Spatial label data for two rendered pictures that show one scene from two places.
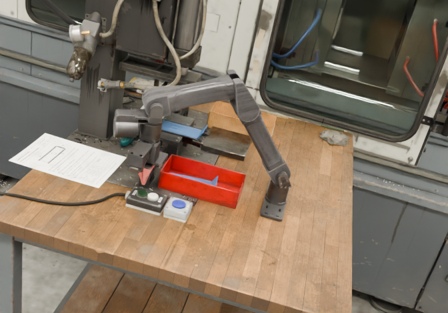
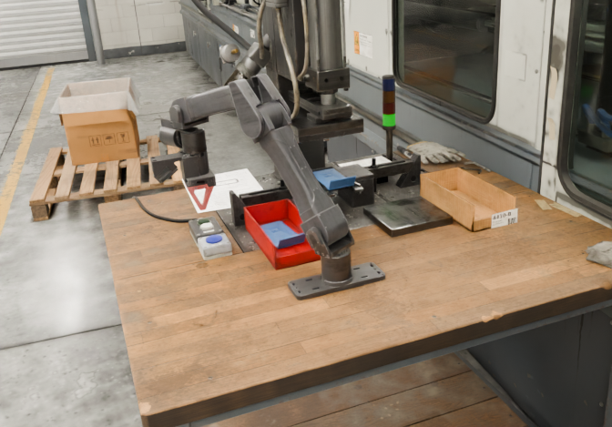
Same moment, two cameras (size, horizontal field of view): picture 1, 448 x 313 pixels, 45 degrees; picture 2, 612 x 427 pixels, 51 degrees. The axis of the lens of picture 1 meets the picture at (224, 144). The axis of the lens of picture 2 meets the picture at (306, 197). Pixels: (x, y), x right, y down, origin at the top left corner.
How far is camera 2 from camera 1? 1.56 m
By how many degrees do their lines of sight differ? 58
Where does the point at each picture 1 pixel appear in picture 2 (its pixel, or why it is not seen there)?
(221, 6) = (527, 41)
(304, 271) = (211, 349)
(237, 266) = (165, 309)
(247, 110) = (248, 121)
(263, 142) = (288, 176)
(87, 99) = not seen: hidden behind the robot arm
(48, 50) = (402, 116)
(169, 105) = (187, 108)
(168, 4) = (290, 12)
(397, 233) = not seen: outside the picture
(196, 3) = (313, 7)
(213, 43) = (522, 98)
